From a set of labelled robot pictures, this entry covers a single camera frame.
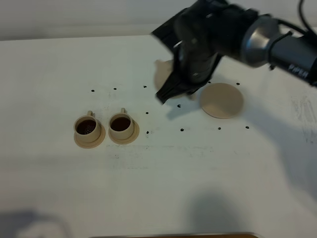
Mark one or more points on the beige teapot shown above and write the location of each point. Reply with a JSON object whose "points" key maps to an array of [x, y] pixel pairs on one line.
{"points": [[163, 71]]}

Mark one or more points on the beige teacup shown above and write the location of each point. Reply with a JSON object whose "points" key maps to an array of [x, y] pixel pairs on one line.
{"points": [[121, 125], [87, 129]]}

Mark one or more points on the beige left teacup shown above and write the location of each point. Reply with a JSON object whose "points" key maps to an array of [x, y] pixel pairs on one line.
{"points": [[87, 129]]}

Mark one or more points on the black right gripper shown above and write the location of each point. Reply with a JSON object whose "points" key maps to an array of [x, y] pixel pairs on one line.
{"points": [[209, 29]]}

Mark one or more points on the beige left cup saucer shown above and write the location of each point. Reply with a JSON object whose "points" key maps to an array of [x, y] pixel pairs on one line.
{"points": [[93, 144]]}

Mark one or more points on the beige teapot saucer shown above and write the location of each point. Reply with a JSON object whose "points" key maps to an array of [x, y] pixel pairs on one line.
{"points": [[221, 101]]}

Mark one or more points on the beige right teacup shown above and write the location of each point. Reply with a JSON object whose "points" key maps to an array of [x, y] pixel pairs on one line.
{"points": [[121, 125]]}

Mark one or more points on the beige cup saucer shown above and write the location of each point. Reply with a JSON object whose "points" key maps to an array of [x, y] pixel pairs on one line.
{"points": [[93, 144], [129, 139]]}

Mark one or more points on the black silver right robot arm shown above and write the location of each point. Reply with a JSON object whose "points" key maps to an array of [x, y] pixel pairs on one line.
{"points": [[278, 43]]}

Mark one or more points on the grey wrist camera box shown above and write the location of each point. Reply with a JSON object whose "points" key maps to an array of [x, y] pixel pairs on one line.
{"points": [[166, 33]]}

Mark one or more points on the beige right cup saucer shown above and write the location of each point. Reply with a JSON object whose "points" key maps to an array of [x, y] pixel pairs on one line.
{"points": [[129, 139]]}

